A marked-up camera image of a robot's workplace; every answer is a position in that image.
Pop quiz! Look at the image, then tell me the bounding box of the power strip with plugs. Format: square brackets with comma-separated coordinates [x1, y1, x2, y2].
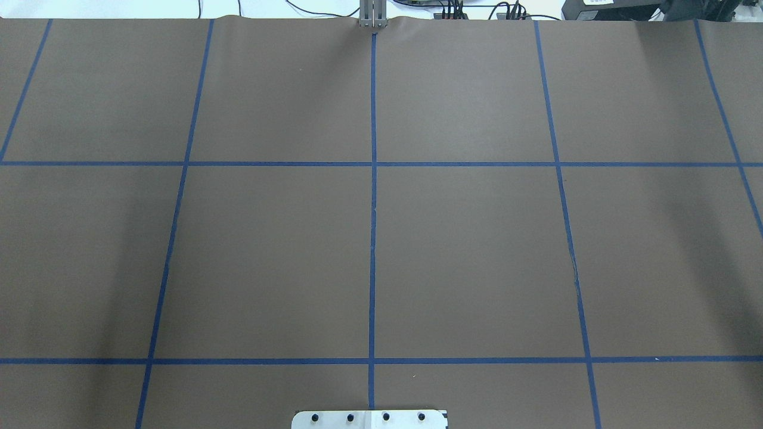
[433, 0, 468, 21]

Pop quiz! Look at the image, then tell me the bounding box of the black device top right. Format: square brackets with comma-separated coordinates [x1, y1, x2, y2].
[561, 1, 762, 23]

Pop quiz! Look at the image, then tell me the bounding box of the grey metal camera post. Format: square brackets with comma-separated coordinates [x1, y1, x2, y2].
[358, 0, 389, 28]

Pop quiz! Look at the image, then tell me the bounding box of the white metal mount base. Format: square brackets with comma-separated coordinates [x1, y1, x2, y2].
[291, 409, 449, 428]

